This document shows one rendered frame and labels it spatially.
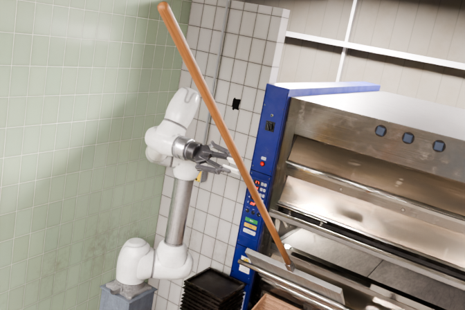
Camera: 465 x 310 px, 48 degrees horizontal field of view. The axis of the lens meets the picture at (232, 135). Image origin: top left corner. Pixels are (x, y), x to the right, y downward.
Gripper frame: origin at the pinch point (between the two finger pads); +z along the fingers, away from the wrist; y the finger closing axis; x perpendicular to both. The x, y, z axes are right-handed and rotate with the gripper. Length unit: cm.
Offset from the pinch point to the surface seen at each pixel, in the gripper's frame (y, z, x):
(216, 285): 18, -49, -142
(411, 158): -79, 38, -93
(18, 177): 33, -121, -30
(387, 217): -53, 34, -118
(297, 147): -69, -27, -102
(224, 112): -75, -82, -96
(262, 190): -43, -42, -120
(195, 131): -61, -101, -108
